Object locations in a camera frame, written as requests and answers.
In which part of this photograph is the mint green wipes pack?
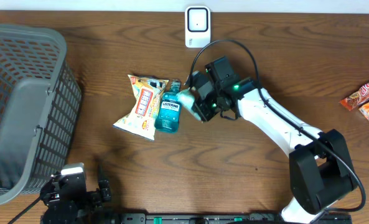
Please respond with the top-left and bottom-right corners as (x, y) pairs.
(177, 88), (201, 121)

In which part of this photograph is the blue Listerine mouthwash bottle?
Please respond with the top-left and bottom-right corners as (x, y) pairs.
(154, 80), (182, 133)

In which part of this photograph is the yellow snack chip bag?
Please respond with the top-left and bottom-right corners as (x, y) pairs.
(113, 75), (169, 141)

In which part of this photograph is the red brown snack bar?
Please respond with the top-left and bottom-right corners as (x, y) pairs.
(339, 82), (369, 111)

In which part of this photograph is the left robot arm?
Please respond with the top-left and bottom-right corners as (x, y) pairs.
(40, 163), (121, 224)

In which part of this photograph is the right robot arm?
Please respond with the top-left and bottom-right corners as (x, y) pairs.
(186, 57), (359, 223)

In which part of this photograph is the white barcode scanner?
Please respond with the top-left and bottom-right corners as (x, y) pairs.
(185, 6), (212, 48)

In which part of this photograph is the grey plastic shopping basket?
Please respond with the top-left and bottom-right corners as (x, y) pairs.
(0, 24), (82, 205)

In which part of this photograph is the left camera cable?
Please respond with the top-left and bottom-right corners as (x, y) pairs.
(6, 195), (44, 224)

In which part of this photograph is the camera cable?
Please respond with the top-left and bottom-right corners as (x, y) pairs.
(6, 195), (44, 224)
(184, 39), (367, 213)

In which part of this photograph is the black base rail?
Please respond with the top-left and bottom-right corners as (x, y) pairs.
(118, 212), (353, 224)

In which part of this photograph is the right camera cable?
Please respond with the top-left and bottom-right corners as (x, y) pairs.
(184, 39), (367, 213)

